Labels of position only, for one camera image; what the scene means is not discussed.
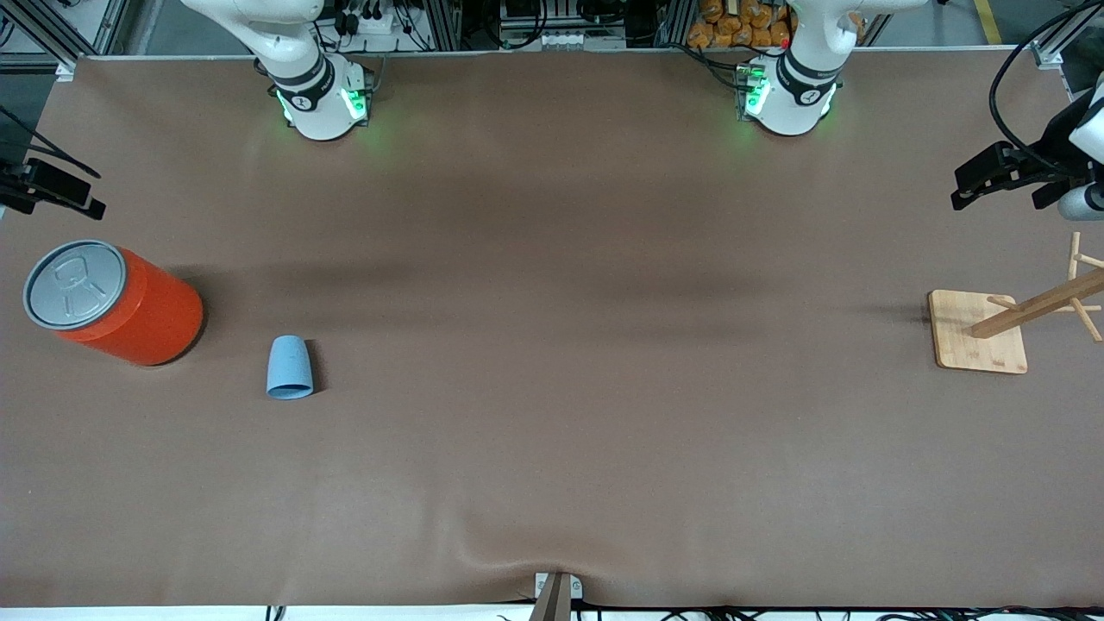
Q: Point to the white power strip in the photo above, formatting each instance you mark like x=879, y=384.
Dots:
x=371, y=24

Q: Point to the orange packaged goods pile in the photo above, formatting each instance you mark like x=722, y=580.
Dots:
x=733, y=30

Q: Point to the blue plastic cup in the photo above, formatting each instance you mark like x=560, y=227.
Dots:
x=289, y=366

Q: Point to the brown table cover mat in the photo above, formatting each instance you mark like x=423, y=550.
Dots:
x=552, y=345

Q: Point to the wooden cup rack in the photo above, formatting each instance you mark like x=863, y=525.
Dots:
x=979, y=336

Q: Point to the orange can with grey lid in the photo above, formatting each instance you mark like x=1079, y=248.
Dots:
x=147, y=319

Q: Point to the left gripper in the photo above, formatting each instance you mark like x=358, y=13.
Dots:
x=1047, y=147

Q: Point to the grey table edge bracket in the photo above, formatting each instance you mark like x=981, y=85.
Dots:
x=556, y=599

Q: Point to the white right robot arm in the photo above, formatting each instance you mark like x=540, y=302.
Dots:
x=319, y=103

